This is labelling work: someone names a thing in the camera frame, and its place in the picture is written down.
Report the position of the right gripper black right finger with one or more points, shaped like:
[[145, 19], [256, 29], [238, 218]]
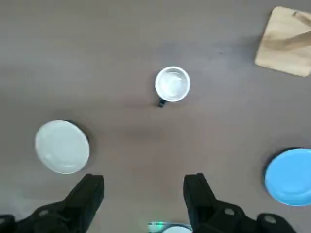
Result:
[[201, 201]]

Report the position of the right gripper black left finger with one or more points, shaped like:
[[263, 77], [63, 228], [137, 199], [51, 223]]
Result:
[[80, 199]]

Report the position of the white plate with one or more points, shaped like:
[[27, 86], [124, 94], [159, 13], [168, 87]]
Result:
[[63, 148]]

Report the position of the blue plate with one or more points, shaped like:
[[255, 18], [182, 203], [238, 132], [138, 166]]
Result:
[[289, 177]]

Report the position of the wooden hanging rack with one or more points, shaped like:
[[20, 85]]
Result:
[[281, 48]]

